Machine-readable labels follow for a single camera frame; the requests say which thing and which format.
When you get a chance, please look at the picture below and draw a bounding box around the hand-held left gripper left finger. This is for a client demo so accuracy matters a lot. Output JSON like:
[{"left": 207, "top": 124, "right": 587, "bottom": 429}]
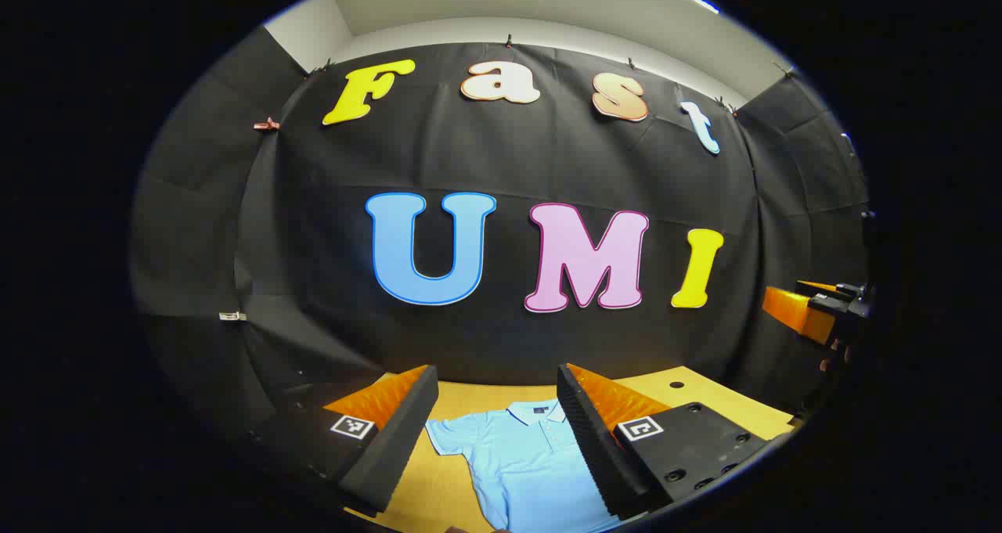
[{"left": 250, "top": 365, "right": 439, "bottom": 517}]

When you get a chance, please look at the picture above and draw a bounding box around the light blue polo T-shirt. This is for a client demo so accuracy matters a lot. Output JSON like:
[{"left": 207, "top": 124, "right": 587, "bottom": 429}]
[{"left": 425, "top": 398, "right": 627, "bottom": 533}]

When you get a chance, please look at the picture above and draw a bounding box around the black backdrop cloth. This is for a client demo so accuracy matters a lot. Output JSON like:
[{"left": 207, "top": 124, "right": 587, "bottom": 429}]
[{"left": 129, "top": 26, "right": 871, "bottom": 440}]

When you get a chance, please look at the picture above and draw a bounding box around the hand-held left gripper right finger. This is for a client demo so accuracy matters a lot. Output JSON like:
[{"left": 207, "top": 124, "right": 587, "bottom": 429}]
[{"left": 556, "top": 363, "right": 772, "bottom": 520}]

